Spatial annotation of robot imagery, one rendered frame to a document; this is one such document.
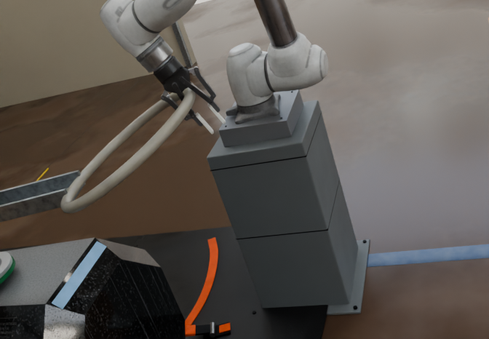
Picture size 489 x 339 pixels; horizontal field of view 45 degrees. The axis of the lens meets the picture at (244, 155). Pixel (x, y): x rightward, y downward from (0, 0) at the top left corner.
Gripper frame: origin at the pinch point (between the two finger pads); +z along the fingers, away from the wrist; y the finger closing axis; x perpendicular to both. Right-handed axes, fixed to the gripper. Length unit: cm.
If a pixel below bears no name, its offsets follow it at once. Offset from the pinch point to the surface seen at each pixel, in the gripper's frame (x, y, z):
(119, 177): 24.6, 23.0, -8.7
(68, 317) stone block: 4, 71, 18
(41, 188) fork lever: -13, 55, -14
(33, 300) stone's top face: -1, 77, 8
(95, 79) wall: -567, 149, -3
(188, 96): 6.1, -0.1, -10.0
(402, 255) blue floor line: -75, -15, 123
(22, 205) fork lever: -3, 58, -15
